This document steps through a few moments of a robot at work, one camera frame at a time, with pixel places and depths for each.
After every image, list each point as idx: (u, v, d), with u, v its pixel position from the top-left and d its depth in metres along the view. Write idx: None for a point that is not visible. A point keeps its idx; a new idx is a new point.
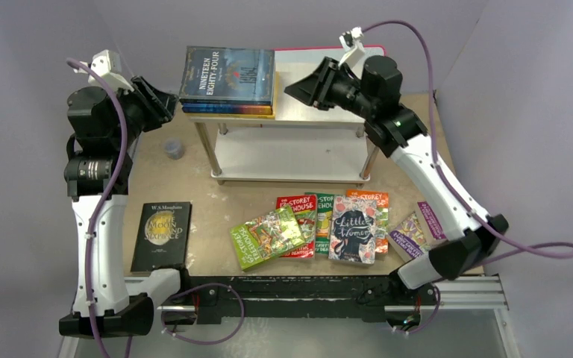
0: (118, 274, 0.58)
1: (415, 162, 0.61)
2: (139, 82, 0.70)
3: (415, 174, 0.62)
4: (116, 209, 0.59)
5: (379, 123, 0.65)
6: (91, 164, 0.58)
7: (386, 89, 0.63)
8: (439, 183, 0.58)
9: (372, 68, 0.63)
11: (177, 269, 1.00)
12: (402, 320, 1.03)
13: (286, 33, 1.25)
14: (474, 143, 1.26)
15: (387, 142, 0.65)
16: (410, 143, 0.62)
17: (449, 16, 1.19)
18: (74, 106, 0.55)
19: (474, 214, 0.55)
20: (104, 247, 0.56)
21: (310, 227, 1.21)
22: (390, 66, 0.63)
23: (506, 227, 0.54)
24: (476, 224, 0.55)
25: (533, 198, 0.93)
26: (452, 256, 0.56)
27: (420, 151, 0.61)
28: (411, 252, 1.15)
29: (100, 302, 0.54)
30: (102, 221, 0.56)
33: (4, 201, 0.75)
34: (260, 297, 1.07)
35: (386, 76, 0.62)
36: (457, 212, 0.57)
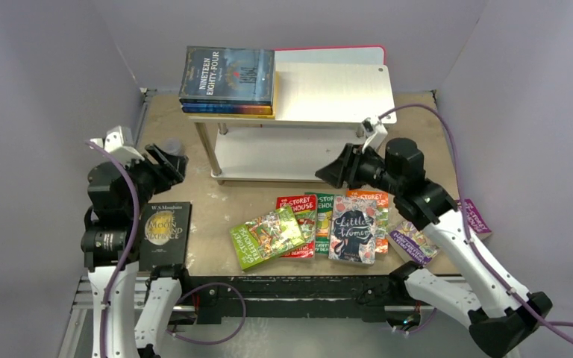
0: (130, 342, 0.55)
1: (449, 238, 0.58)
2: (154, 150, 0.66)
3: (448, 248, 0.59)
4: (130, 278, 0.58)
5: (408, 199, 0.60)
6: (106, 234, 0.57)
7: (411, 169, 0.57)
8: (472, 259, 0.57)
9: (393, 148, 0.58)
11: (176, 270, 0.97)
12: (402, 320, 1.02)
13: (286, 32, 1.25)
14: (474, 143, 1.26)
15: (418, 217, 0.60)
16: (441, 218, 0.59)
17: (450, 16, 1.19)
18: (95, 181, 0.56)
19: (514, 293, 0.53)
20: (117, 316, 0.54)
21: (310, 227, 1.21)
22: (409, 145, 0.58)
23: (549, 306, 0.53)
24: (517, 304, 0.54)
25: (533, 198, 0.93)
26: (496, 336, 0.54)
27: (451, 225, 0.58)
28: (412, 252, 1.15)
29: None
30: (117, 290, 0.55)
33: (4, 201, 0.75)
34: (260, 297, 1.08)
35: (408, 156, 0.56)
36: (495, 291, 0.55)
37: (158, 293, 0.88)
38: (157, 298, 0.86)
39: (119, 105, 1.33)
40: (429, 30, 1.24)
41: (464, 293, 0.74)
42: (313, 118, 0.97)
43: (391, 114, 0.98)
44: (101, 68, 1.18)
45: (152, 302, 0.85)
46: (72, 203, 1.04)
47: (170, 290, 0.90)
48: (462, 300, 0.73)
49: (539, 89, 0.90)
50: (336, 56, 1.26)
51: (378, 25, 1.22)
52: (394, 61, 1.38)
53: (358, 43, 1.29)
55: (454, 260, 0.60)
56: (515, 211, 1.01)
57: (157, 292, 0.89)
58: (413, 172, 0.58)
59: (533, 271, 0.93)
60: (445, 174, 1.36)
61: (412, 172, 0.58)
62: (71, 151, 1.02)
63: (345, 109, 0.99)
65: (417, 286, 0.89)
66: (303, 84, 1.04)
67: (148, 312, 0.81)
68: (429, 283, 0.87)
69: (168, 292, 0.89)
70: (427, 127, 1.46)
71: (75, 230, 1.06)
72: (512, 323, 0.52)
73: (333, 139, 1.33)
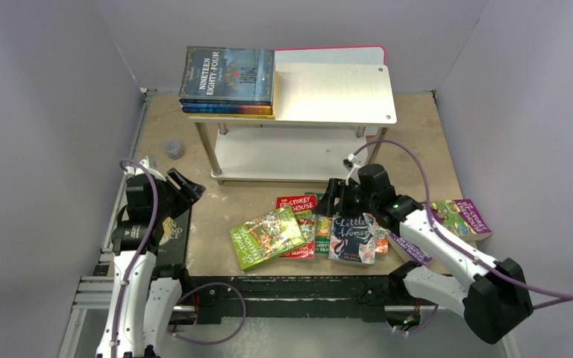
0: (140, 324, 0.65)
1: (417, 230, 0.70)
2: (173, 173, 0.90)
3: (419, 241, 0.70)
4: (147, 266, 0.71)
5: (383, 210, 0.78)
6: (134, 228, 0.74)
7: (379, 186, 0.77)
8: (439, 241, 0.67)
9: (363, 171, 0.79)
11: (176, 269, 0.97)
12: (402, 320, 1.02)
13: (286, 32, 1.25)
14: (474, 143, 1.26)
15: (392, 224, 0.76)
16: (409, 217, 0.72)
17: (450, 16, 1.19)
18: (130, 184, 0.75)
19: (478, 260, 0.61)
20: (133, 294, 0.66)
21: (309, 227, 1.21)
22: (376, 168, 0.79)
23: (515, 268, 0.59)
24: (484, 270, 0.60)
25: (533, 198, 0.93)
26: (480, 309, 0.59)
27: (418, 220, 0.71)
28: (412, 252, 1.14)
29: (121, 345, 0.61)
30: (136, 272, 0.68)
33: (4, 201, 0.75)
34: (260, 297, 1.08)
35: (374, 174, 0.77)
36: (464, 264, 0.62)
37: (158, 294, 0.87)
38: (158, 298, 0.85)
39: (119, 105, 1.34)
40: (429, 30, 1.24)
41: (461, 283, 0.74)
42: (314, 118, 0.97)
43: (391, 114, 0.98)
44: (101, 68, 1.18)
45: (153, 303, 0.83)
46: (72, 203, 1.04)
47: (170, 290, 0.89)
48: (456, 290, 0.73)
49: (539, 88, 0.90)
50: (336, 56, 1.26)
51: (378, 26, 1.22)
52: (394, 61, 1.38)
53: (357, 43, 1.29)
55: (430, 251, 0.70)
56: (515, 211, 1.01)
57: (156, 292, 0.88)
58: (383, 188, 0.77)
59: (533, 271, 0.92)
60: (445, 174, 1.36)
61: (381, 188, 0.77)
62: (71, 151, 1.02)
63: (345, 109, 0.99)
65: (416, 283, 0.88)
66: (303, 84, 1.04)
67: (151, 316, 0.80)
68: (427, 277, 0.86)
69: (168, 293, 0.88)
70: (427, 127, 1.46)
71: (75, 230, 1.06)
72: (482, 286, 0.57)
73: (333, 139, 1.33)
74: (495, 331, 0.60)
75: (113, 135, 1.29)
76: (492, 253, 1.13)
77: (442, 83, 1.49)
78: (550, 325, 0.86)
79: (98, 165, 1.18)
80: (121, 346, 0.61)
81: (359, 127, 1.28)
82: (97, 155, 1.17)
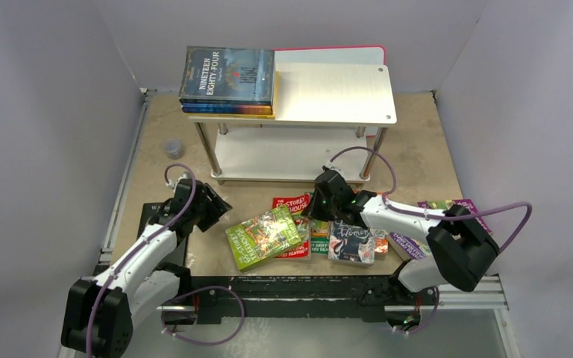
0: (138, 278, 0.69)
1: (375, 212, 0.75)
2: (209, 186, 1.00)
3: (383, 220, 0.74)
4: (168, 241, 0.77)
5: (345, 209, 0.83)
6: (168, 215, 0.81)
7: (336, 186, 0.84)
8: (392, 213, 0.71)
9: (318, 179, 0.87)
11: (181, 271, 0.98)
12: (402, 320, 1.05)
13: (287, 32, 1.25)
14: (474, 143, 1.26)
15: (357, 219, 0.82)
16: (366, 205, 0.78)
17: (451, 16, 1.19)
18: (182, 182, 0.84)
19: (427, 213, 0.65)
20: (148, 250, 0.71)
21: (305, 226, 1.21)
22: (330, 172, 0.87)
23: (459, 207, 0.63)
24: (435, 221, 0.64)
25: (533, 198, 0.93)
26: (444, 259, 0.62)
27: (374, 205, 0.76)
28: (411, 252, 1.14)
29: (116, 281, 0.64)
30: (158, 239, 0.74)
33: (4, 202, 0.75)
34: (260, 297, 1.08)
35: (327, 179, 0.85)
36: (417, 223, 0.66)
37: (154, 280, 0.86)
38: (154, 283, 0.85)
39: (119, 105, 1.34)
40: (430, 30, 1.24)
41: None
42: (314, 118, 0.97)
43: (391, 114, 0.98)
44: (101, 68, 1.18)
45: (147, 285, 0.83)
46: (72, 205, 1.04)
47: (168, 283, 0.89)
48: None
49: (540, 89, 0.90)
50: (336, 57, 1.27)
51: (378, 26, 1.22)
52: (394, 62, 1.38)
53: (358, 43, 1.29)
55: (394, 227, 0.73)
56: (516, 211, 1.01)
57: (155, 278, 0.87)
58: (340, 188, 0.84)
59: (534, 271, 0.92)
60: (445, 174, 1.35)
61: (339, 189, 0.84)
62: (71, 152, 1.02)
63: (345, 109, 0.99)
65: (406, 275, 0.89)
66: (303, 84, 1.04)
67: (139, 294, 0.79)
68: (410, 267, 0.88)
69: (166, 283, 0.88)
70: (427, 127, 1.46)
71: (75, 230, 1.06)
72: (439, 235, 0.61)
73: (333, 139, 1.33)
74: (476, 280, 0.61)
75: (113, 135, 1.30)
76: None
77: (442, 84, 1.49)
78: (550, 325, 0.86)
79: (98, 165, 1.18)
80: (116, 282, 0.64)
81: (359, 127, 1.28)
82: (96, 155, 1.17)
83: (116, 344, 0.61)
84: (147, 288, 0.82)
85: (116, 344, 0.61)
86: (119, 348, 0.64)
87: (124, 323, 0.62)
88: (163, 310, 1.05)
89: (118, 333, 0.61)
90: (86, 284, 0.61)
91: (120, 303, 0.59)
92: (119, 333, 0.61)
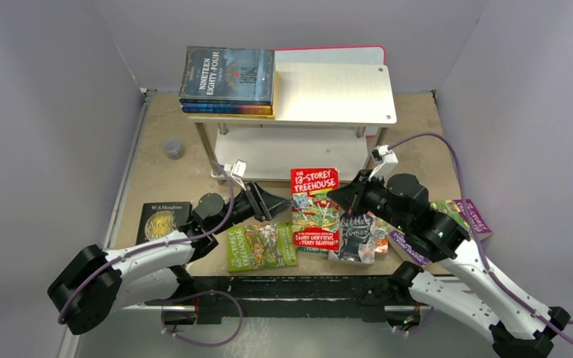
0: (139, 271, 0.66)
1: (468, 270, 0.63)
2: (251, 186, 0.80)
3: (468, 278, 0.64)
4: (183, 254, 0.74)
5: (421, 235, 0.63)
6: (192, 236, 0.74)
7: (418, 206, 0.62)
8: (493, 286, 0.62)
9: (397, 189, 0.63)
11: (186, 280, 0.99)
12: (402, 320, 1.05)
13: (286, 33, 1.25)
14: (475, 143, 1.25)
15: (434, 251, 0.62)
16: (458, 253, 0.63)
17: (450, 16, 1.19)
18: (201, 205, 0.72)
19: (539, 315, 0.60)
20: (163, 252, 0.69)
21: (333, 212, 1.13)
22: (413, 182, 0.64)
23: (566, 317, 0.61)
24: (542, 326, 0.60)
25: (533, 198, 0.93)
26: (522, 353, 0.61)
27: (470, 257, 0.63)
28: (411, 253, 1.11)
29: (121, 264, 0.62)
30: (177, 247, 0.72)
33: (5, 202, 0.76)
34: (260, 297, 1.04)
35: (413, 195, 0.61)
36: (521, 316, 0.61)
37: (156, 275, 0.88)
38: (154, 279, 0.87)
39: (120, 106, 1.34)
40: (429, 30, 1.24)
41: (478, 304, 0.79)
42: (313, 118, 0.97)
43: (391, 114, 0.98)
44: (101, 68, 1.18)
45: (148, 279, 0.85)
46: (72, 205, 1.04)
47: (165, 283, 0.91)
48: (478, 312, 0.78)
49: (539, 89, 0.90)
50: (336, 56, 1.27)
51: (378, 26, 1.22)
52: (394, 62, 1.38)
53: (358, 43, 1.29)
55: (476, 288, 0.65)
56: (515, 211, 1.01)
57: (157, 274, 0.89)
58: (423, 208, 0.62)
59: (535, 272, 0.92)
60: (444, 174, 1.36)
61: (420, 208, 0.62)
62: (71, 153, 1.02)
63: (345, 110, 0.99)
65: (424, 294, 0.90)
66: (303, 85, 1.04)
67: (137, 284, 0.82)
68: (436, 289, 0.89)
69: (161, 283, 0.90)
70: (427, 127, 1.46)
71: (76, 231, 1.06)
72: (541, 343, 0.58)
73: (333, 139, 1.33)
74: None
75: (113, 136, 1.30)
76: (491, 252, 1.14)
77: (442, 83, 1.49)
78: None
79: (98, 165, 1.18)
80: (119, 265, 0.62)
81: (359, 127, 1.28)
82: (96, 156, 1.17)
83: (83, 318, 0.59)
84: (145, 282, 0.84)
85: (81, 321, 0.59)
86: (83, 325, 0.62)
87: (104, 306, 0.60)
88: (163, 310, 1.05)
89: (89, 313, 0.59)
90: (97, 251, 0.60)
91: (110, 288, 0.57)
92: (91, 312, 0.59)
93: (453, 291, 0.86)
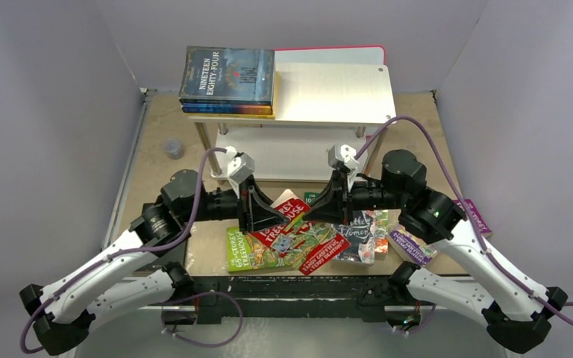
0: (89, 295, 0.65)
1: (465, 251, 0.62)
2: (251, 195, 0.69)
3: (464, 259, 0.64)
4: (139, 262, 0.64)
5: (415, 215, 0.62)
6: (160, 222, 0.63)
7: (415, 184, 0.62)
8: (490, 268, 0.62)
9: (393, 166, 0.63)
11: (188, 283, 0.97)
12: (402, 320, 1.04)
13: (286, 33, 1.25)
14: (475, 142, 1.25)
15: (430, 231, 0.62)
16: (454, 233, 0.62)
17: (451, 16, 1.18)
18: (171, 183, 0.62)
19: (536, 297, 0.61)
20: (103, 272, 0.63)
21: (321, 227, 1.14)
22: (410, 160, 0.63)
23: (565, 297, 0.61)
24: (540, 306, 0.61)
25: (533, 198, 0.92)
26: (520, 335, 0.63)
27: (465, 239, 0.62)
28: (412, 251, 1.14)
29: (55, 303, 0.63)
30: (122, 259, 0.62)
33: (4, 202, 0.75)
34: (260, 297, 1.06)
35: (412, 174, 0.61)
36: (519, 297, 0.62)
37: (148, 283, 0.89)
38: (144, 287, 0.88)
39: (120, 106, 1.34)
40: (429, 30, 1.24)
41: (471, 290, 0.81)
42: (313, 118, 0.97)
43: (391, 114, 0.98)
44: (101, 68, 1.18)
45: (136, 287, 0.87)
46: (71, 204, 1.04)
47: (158, 290, 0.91)
48: (471, 299, 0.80)
49: (540, 89, 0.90)
50: (337, 56, 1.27)
51: (379, 26, 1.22)
52: (394, 62, 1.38)
53: (358, 43, 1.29)
55: (471, 268, 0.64)
56: (515, 212, 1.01)
57: (149, 280, 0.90)
58: (419, 186, 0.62)
59: (537, 271, 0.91)
60: (445, 174, 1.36)
61: (417, 186, 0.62)
62: (71, 154, 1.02)
63: (345, 110, 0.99)
65: (421, 289, 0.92)
66: (303, 84, 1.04)
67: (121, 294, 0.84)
68: (432, 283, 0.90)
69: (155, 291, 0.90)
70: (427, 127, 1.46)
71: (74, 230, 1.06)
72: (537, 324, 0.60)
73: (333, 139, 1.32)
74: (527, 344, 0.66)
75: (113, 135, 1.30)
76: None
77: (442, 84, 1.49)
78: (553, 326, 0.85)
79: (97, 165, 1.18)
80: (55, 304, 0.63)
81: (359, 127, 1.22)
82: (96, 155, 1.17)
83: (54, 347, 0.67)
84: (136, 290, 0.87)
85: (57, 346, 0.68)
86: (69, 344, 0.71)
87: (62, 337, 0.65)
88: (163, 309, 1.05)
89: (57, 341, 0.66)
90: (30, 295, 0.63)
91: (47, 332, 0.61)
92: (57, 341, 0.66)
93: (453, 283, 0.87)
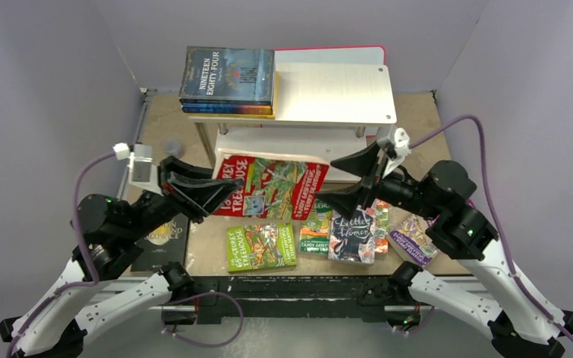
0: (54, 325, 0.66)
1: (495, 273, 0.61)
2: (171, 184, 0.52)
3: (489, 279, 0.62)
4: (89, 289, 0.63)
5: (449, 233, 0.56)
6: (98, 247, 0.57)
7: (461, 203, 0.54)
8: (515, 290, 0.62)
9: (444, 181, 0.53)
11: (188, 284, 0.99)
12: (402, 320, 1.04)
13: (286, 33, 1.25)
14: (475, 142, 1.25)
15: (459, 249, 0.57)
16: (485, 253, 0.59)
17: (450, 16, 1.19)
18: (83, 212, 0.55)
19: (555, 324, 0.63)
20: (56, 305, 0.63)
21: (281, 168, 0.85)
22: (461, 175, 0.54)
23: None
24: (556, 331, 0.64)
25: (533, 198, 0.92)
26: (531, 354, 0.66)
27: (496, 259, 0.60)
28: (412, 252, 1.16)
29: (24, 338, 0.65)
30: (70, 291, 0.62)
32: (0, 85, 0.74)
33: (5, 201, 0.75)
34: (260, 297, 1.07)
35: (464, 195, 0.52)
36: (537, 321, 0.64)
37: (142, 289, 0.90)
38: (139, 294, 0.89)
39: (120, 106, 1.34)
40: (429, 30, 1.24)
41: (477, 300, 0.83)
42: (313, 118, 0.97)
43: (391, 114, 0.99)
44: (101, 68, 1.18)
45: (130, 296, 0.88)
46: None
47: (154, 296, 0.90)
48: (477, 309, 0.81)
49: (539, 89, 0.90)
50: (337, 56, 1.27)
51: (378, 26, 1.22)
52: (393, 62, 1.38)
53: (358, 43, 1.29)
55: (493, 287, 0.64)
56: (516, 212, 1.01)
57: (144, 288, 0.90)
58: (463, 205, 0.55)
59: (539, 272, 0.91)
60: None
61: (460, 206, 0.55)
62: (71, 154, 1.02)
63: (345, 110, 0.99)
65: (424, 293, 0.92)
66: (303, 84, 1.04)
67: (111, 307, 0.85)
68: (436, 288, 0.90)
69: (151, 297, 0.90)
70: (427, 127, 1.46)
71: None
72: (553, 349, 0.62)
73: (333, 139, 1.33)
74: None
75: (113, 135, 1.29)
76: None
77: (442, 84, 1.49)
78: None
79: (97, 165, 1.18)
80: (25, 338, 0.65)
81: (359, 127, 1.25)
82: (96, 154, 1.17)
83: None
84: (130, 297, 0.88)
85: None
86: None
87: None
88: (163, 309, 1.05)
89: None
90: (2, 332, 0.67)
91: None
92: None
93: (455, 289, 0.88)
